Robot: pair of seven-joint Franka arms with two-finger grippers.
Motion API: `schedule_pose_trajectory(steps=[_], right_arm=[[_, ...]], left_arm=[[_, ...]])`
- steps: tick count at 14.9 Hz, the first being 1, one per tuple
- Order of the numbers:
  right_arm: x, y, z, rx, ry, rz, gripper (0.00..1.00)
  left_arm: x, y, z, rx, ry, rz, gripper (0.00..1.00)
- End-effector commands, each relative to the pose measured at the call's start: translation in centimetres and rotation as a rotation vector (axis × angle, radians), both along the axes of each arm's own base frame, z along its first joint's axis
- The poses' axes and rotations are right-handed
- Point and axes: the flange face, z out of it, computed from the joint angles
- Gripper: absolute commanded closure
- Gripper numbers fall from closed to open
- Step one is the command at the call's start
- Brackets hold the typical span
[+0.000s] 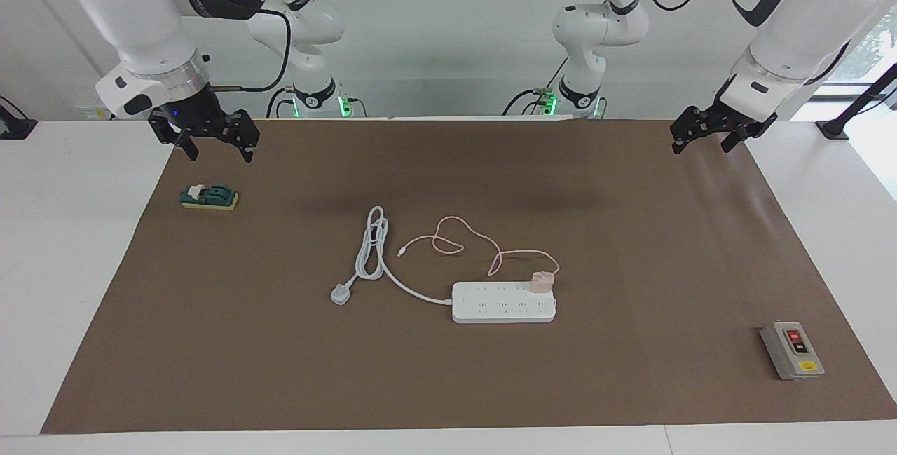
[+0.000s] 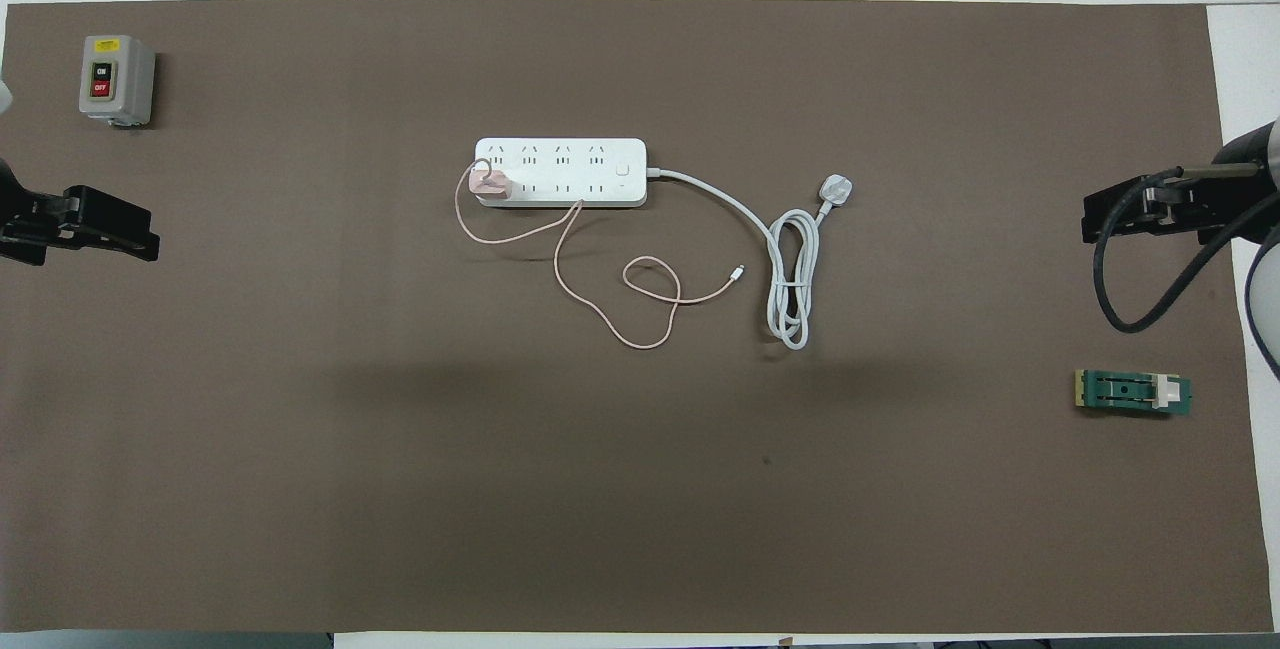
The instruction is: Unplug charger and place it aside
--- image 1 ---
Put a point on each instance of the green knife switch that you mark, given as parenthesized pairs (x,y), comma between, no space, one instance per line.
(210,197)

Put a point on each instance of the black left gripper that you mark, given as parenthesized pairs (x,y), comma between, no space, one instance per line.
(729,118)

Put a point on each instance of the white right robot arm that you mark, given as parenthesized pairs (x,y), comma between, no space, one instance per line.
(133,13)

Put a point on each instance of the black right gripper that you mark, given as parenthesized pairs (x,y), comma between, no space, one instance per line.
(200,118)

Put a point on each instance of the window with green foliage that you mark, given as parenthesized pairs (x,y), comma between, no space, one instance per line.
(869,48)

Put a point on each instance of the white wall socket box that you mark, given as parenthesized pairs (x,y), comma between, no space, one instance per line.
(94,113)

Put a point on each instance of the black desk clamp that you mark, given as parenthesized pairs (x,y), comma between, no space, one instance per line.
(14,129)

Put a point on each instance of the brown table mat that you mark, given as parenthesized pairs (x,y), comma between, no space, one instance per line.
(280,371)

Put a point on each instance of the pink charger adapter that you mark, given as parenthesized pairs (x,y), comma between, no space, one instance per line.
(542,282)

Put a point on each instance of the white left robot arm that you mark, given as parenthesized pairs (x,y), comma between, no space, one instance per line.
(792,27)

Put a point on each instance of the grey on-off switch box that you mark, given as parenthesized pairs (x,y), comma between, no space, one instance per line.
(792,353)

